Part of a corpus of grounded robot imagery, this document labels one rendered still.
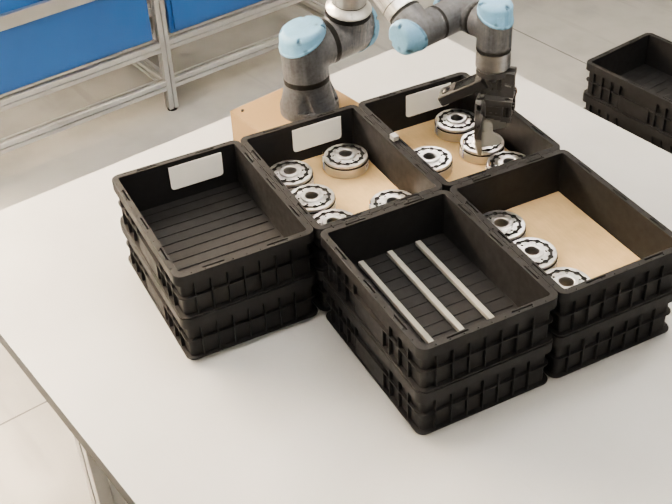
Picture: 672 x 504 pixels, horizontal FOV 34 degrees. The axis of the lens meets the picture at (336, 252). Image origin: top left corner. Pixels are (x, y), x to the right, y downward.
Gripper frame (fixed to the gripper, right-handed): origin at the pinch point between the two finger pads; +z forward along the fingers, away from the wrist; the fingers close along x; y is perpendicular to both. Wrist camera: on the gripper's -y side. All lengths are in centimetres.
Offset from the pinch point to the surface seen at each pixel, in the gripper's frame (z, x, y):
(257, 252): -5, -56, -34
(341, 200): 4.3, -22.4, -26.6
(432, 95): -2.5, 15.1, -14.1
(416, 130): 4.3, 9.5, -16.7
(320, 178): 4.3, -15.2, -33.6
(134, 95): 74, 121, -152
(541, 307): -5, -59, 21
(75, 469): 87, -46, -97
